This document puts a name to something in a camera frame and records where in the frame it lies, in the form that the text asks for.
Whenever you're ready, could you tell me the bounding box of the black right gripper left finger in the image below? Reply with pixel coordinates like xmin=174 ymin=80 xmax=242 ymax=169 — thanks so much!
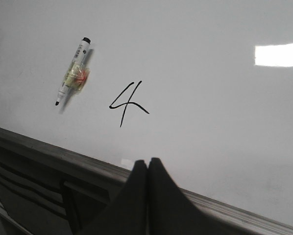
xmin=78 ymin=160 xmax=147 ymax=235

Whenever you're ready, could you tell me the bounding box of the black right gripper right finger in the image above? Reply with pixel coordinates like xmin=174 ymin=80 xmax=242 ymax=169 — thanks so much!
xmin=148 ymin=158 xmax=254 ymax=235

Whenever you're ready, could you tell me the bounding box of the white black-tipped whiteboard marker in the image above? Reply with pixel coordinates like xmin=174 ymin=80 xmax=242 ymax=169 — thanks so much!
xmin=55 ymin=37 xmax=91 ymax=106

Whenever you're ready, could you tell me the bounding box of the dark framed panel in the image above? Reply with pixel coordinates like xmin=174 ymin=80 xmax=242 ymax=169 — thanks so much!
xmin=0 ymin=141 xmax=113 ymax=235

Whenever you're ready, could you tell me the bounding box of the white whiteboard with metal frame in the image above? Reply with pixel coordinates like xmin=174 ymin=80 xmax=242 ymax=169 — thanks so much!
xmin=0 ymin=0 xmax=293 ymax=226

